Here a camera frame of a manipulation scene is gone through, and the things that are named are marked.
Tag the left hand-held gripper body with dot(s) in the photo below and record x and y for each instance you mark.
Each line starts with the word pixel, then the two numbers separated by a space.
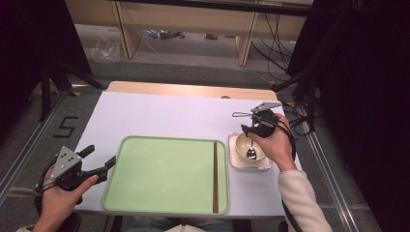
pixel 66 162

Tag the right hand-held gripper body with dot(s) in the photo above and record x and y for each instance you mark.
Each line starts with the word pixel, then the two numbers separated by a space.
pixel 266 122

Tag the cream bowl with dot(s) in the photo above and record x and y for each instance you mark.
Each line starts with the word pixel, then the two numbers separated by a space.
pixel 241 146

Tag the metal spoon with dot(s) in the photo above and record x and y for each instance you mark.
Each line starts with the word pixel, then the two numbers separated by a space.
pixel 251 154

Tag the white square plate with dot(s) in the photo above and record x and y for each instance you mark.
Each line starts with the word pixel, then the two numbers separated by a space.
pixel 232 161

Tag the green tray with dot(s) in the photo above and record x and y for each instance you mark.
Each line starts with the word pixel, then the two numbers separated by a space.
pixel 161 177

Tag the person's right hand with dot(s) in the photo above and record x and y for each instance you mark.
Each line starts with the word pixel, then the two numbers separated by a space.
pixel 278 148

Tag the person's left hand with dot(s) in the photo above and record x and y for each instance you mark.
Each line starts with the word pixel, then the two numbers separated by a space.
pixel 59 204

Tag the black metal stand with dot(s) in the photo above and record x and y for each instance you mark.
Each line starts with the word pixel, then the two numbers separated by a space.
pixel 311 96
pixel 45 90

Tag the person's legs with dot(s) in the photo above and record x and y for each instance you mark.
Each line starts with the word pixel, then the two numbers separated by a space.
pixel 145 225

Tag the white table mat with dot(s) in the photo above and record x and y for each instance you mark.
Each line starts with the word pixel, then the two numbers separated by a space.
pixel 167 116

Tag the black curtain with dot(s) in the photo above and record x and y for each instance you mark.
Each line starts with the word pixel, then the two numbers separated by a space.
pixel 29 38
pixel 364 96

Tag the clear plastic bag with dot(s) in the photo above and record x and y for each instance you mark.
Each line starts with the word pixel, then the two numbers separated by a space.
pixel 104 48

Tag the beige wooden desk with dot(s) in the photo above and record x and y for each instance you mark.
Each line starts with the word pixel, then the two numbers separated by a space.
pixel 193 19

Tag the metal floor rail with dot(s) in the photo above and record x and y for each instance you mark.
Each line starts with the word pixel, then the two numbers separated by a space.
pixel 325 161
pixel 32 141

